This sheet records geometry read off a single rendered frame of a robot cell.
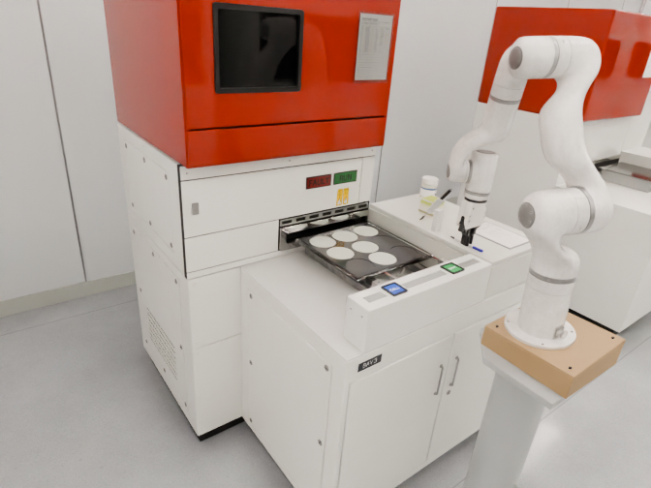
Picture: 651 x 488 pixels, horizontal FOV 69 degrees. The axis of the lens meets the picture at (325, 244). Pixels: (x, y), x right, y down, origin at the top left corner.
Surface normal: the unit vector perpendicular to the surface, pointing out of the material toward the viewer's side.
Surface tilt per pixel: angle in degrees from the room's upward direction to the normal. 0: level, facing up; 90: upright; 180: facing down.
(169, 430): 0
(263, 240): 90
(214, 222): 90
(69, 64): 90
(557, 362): 4
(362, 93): 90
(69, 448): 0
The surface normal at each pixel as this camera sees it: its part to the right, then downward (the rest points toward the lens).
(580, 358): 0.00, -0.90
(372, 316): 0.59, 0.38
